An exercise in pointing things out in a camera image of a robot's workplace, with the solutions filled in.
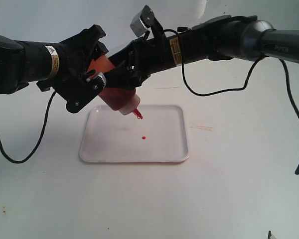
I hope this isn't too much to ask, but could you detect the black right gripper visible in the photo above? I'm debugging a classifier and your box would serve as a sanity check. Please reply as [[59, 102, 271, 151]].
[[104, 36, 174, 90]]

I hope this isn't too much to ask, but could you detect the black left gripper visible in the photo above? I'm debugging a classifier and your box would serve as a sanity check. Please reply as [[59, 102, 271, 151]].
[[36, 24, 108, 91]]

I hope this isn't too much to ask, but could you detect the red sauce squeeze bottle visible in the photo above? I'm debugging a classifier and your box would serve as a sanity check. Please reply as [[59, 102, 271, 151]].
[[88, 55, 143, 119]]

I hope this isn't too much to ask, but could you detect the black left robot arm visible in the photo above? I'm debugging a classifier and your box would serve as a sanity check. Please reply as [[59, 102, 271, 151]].
[[0, 24, 107, 94]]

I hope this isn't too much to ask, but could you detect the white rectangular plastic tray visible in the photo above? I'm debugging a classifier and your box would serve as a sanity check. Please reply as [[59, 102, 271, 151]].
[[79, 105, 189, 163]]

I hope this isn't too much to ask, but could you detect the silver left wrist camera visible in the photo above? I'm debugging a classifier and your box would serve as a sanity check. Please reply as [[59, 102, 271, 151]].
[[53, 73, 107, 114]]

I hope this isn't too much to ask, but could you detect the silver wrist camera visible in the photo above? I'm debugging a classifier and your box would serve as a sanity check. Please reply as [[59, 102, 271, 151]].
[[53, 73, 107, 114], [130, 5, 163, 37]]

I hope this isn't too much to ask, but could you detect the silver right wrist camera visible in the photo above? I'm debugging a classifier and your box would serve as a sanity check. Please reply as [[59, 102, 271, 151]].
[[130, 5, 163, 37]]

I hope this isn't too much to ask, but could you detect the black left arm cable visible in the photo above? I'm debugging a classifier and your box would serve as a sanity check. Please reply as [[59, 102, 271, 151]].
[[0, 91, 57, 164]]

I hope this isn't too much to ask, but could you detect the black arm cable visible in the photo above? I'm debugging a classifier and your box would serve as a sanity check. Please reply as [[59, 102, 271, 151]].
[[161, 28, 299, 176], [0, 91, 57, 164]]

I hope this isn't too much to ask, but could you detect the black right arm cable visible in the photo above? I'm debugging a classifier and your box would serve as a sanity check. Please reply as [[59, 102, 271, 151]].
[[161, 28, 299, 176]]

